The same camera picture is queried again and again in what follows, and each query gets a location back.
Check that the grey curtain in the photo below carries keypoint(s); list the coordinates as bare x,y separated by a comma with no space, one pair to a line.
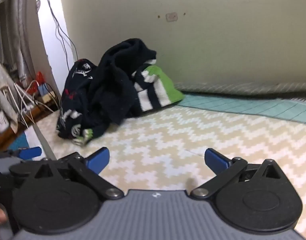
17,30

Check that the navy patterned knit sweater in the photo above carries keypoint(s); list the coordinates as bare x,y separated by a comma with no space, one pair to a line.
75,90

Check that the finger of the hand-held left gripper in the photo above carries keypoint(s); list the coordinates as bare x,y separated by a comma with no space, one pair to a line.
30,153

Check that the grey dotted cloth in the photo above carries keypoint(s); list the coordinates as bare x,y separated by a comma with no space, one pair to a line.
3,85

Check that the blue and beige box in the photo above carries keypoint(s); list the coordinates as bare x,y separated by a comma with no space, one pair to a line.
45,92

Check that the grey patterned blanket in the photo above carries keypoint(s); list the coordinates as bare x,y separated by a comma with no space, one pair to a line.
243,87

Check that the red plastic object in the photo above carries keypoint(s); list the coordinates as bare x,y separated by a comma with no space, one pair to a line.
41,78

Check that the white cup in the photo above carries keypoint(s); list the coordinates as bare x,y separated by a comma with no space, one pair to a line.
0,122

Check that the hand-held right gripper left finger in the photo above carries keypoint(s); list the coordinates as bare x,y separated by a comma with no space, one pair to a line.
98,158

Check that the wooden shelf board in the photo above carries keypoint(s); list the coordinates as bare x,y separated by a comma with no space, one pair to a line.
8,132

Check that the beige zigzag mat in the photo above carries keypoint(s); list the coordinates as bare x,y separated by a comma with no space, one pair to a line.
173,135

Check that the beige wall plate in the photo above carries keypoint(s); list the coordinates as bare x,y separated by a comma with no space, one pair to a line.
172,17

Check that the teal checked sheet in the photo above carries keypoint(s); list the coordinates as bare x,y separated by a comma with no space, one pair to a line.
255,106

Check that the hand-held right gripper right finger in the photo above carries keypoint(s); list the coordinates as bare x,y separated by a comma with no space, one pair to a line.
216,160

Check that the navy patterned knit garment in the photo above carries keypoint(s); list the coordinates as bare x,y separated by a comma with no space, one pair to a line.
113,80

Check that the green striped knit sweater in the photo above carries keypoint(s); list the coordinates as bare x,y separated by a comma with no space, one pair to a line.
155,87

